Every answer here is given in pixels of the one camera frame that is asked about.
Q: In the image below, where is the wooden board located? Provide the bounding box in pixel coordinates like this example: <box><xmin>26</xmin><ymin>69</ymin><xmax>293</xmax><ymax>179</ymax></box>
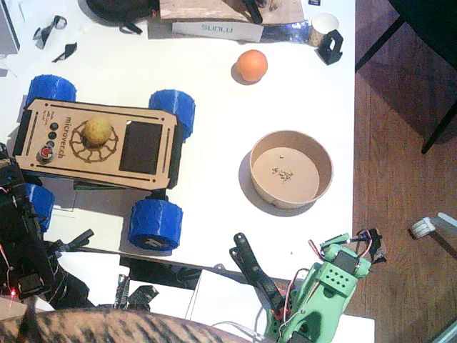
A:
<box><xmin>159</xmin><ymin>0</ymin><xmax>306</xmax><ymax>26</ymax></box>

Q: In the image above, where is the black plastic scrap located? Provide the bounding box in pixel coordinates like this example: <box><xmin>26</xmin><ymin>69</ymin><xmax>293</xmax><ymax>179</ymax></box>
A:
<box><xmin>51</xmin><ymin>41</ymin><xmax>79</xmax><ymax>64</ymax></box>
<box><xmin>32</xmin><ymin>14</ymin><xmax>69</xmax><ymax>49</ymax></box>

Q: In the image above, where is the striped brown fabric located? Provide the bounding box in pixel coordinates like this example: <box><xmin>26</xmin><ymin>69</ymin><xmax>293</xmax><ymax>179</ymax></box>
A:
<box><xmin>0</xmin><ymin>307</ymin><xmax>258</xmax><ymax>343</ymax></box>

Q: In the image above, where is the black printed holder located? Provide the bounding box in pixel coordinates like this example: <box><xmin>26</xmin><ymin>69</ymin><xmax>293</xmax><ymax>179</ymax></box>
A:
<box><xmin>317</xmin><ymin>30</ymin><xmax>346</xmax><ymax>66</ymax></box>

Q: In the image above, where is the orange fruit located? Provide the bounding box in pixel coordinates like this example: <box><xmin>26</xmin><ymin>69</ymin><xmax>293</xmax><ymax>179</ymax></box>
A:
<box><xmin>234</xmin><ymin>49</ymin><xmax>268</xmax><ymax>85</ymax></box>

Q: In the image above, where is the black table clamp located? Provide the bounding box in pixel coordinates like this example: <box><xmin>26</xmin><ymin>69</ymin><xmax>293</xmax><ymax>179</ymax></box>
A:
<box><xmin>46</xmin><ymin>229</ymin><xmax>96</xmax><ymax>253</ymax></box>

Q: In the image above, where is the yellow round fruit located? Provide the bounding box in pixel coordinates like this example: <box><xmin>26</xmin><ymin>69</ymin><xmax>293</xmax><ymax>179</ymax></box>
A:
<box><xmin>81</xmin><ymin>116</ymin><xmax>114</xmax><ymax>149</ymax></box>

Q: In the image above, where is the black bag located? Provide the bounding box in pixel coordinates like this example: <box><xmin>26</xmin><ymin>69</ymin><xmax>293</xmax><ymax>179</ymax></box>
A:
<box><xmin>85</xmin><ymin>0</ymin><xmax>161</xmax><ymax>35</ymax></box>

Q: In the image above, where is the red taped rotary button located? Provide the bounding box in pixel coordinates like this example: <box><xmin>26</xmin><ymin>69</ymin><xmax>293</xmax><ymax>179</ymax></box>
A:
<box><xmin>37</xmin><ymin>144</ymin><xmax>55</xmax><ymax>165</ymax></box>

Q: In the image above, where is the white SUNLU box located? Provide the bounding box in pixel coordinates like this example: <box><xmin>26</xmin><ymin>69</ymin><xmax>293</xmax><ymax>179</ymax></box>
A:
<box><xmin>171</xmin><ymin>20</ymin><xmax>265</xmax><ymax>43</ymax></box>

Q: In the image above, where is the shiny blue foil bag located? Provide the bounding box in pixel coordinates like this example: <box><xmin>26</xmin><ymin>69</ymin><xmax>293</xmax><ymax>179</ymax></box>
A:
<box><xmin>262</xmin><ymin>19</ymin><xmax>311</xmax><ymax>46</ymax></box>

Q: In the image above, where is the brown paper bowl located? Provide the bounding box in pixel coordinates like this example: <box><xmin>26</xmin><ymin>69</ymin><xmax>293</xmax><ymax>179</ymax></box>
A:
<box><xmin>248</xmin><ymin>129</ymin><xmax>335</xmax><ymax>210</ymax></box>

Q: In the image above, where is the black tape piece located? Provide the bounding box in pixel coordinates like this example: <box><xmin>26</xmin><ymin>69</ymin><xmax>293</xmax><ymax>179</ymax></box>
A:
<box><xmin>116</xmin><ymin>274</ymin><xmax>131</xmax><ymax>308</ymax></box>
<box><xmin>128</xmin><ymin>284</ymin><xmax>160</xmax><ymax>311</ymax></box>

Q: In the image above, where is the blue rover wheel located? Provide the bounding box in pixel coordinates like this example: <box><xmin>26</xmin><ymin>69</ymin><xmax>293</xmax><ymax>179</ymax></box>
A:
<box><xmin>27</xmin><ymin>74</ymin><xmax>78</xmax><ymax>108</ymax></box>
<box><xmin>148</xmin><ymin>89</ymin><xmax>197</xmax><ymax>144</ymax></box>
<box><xmin>128</xmin><ymin>198</ymin><xmax>185</xmax><ymax>253</ymax></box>
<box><xmin>23</xmin><ymin>182</ymin><xmax>56</xmax><ymax>235</ymax></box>

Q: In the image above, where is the white bar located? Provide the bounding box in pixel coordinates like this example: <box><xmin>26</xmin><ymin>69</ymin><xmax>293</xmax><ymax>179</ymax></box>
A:
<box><xmin>437</xmin><ymin>212</ymin><xmax>457</xmax><ymax>229</ymax></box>

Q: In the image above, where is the paper cup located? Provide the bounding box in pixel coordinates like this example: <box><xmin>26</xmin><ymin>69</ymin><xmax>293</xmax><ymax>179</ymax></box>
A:
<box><xmin>308</xmin><ymin>12</ymin><xmax>340</xmax><ymax>47</ymax></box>

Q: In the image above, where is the black chair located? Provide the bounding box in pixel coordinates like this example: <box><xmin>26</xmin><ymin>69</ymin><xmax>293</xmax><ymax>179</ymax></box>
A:
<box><xmin>355</xmin><ymin>0</ymin><xmax>457</xmax><ymax>155</ymax></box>

